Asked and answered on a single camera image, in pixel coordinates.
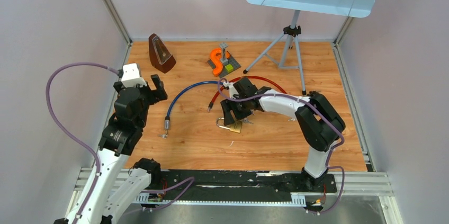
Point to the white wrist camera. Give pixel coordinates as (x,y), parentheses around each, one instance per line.
(233,93)
(132,76)

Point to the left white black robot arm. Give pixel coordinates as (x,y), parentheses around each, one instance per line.
(99,203)

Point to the brown wooden metronome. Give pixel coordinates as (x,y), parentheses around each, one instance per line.
(160,57)

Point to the small silver key bunch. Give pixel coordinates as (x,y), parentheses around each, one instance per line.
(164,135)

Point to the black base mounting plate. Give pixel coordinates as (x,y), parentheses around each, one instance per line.
(238,186)

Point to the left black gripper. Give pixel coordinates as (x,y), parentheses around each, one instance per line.
(155,95)

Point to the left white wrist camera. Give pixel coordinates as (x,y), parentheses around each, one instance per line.
(132,76)

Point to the brass padlock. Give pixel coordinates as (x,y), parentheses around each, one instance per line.
(235,127)

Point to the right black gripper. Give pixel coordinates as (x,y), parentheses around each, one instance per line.
(227,105)

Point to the red cable lock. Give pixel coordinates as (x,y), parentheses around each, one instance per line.
(210,106)

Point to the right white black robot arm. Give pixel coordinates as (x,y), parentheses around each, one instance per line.
(320,124)

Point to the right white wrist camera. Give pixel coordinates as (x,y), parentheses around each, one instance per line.
(233,93)

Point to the orange S block toy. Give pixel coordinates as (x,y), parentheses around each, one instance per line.
(222,62)

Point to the padlock silver keys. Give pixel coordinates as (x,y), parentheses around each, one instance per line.
(247,121)

